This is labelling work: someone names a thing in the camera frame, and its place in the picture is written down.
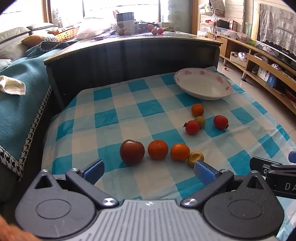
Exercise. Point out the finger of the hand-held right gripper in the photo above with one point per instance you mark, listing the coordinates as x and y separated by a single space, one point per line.
292 157
261 163

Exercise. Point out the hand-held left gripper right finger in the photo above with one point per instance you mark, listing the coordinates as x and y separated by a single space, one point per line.
204 173

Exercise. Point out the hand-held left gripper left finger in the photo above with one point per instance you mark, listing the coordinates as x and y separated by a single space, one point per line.
93 171

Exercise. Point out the small yellow fruit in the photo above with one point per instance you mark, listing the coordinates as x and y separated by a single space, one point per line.
195 157

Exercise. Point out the large orange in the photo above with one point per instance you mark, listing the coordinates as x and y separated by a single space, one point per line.
158 150
180 152

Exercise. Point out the large dark red tomato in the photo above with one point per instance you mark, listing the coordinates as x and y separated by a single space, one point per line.
131 152

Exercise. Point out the small red tomato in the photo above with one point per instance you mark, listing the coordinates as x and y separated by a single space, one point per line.
192 127
220 122

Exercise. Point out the small yellow-green fruit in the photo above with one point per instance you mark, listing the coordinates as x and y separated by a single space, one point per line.
200 121

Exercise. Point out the small orange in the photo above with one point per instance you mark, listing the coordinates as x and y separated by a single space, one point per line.
197 110

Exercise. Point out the white floral bowl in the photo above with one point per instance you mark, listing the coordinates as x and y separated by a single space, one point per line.
203 83

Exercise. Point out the person's left forearm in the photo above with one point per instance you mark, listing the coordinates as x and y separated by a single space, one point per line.
11 231

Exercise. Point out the blue white checkered cloth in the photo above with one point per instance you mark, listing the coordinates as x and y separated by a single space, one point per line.
138 104

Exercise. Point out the blue white box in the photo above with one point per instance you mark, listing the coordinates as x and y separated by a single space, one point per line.
267 76

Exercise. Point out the teal blanket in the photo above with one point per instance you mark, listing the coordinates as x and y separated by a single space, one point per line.
18 113

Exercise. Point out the wooden television stand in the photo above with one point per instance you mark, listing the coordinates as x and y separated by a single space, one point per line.
252 59

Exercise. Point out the white storage tray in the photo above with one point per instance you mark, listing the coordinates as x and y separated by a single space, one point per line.
238 60

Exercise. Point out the black television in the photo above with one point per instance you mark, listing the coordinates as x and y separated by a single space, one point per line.
284 52

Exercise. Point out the white towel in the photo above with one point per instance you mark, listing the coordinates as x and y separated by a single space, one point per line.
12 85

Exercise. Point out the dark coffee table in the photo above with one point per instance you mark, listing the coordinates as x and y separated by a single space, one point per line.
129 58

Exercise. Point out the white lace cloth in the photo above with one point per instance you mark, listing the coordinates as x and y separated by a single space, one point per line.
276 23

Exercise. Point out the clear glass vase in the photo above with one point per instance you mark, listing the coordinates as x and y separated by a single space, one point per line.
248 28

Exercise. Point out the clear plastic container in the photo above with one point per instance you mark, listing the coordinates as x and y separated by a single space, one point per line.
223 30

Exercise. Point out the orange plastic basket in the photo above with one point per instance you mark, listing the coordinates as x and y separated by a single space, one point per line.
67 34

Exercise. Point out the small orange fruit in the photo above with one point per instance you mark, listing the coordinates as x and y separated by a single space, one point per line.
127 33
121 32

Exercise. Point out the white plastic bag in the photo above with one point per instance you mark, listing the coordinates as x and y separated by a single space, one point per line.
94 29

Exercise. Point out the brown cushion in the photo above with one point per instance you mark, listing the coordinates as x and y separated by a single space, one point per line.
34 39

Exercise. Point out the pink round fruit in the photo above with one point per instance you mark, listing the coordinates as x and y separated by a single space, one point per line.
160 30

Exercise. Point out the yellow-orange round fruit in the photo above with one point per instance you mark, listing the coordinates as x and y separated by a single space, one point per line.
154 31

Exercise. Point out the printed cardboard box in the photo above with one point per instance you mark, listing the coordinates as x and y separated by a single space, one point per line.
126 22

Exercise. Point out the white flat box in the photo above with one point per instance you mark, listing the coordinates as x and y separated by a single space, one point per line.
168 25

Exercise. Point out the red round fruit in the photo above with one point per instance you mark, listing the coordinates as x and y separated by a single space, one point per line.
150 27

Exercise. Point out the grey leather sofa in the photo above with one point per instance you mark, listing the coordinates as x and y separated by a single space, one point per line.
11 37

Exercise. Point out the window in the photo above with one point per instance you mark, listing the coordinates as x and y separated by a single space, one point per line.
104 9

